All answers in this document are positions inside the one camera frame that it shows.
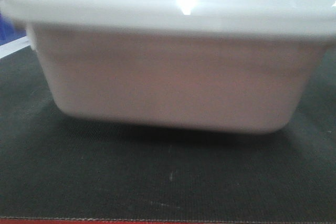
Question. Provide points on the white plastic storage bin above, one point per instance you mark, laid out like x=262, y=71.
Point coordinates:
x=219, y=65

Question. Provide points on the black textured table mat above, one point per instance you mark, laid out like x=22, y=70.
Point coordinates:
x=57, y=167

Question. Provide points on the blue plastic tray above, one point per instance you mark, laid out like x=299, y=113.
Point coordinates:
x=7, y=31

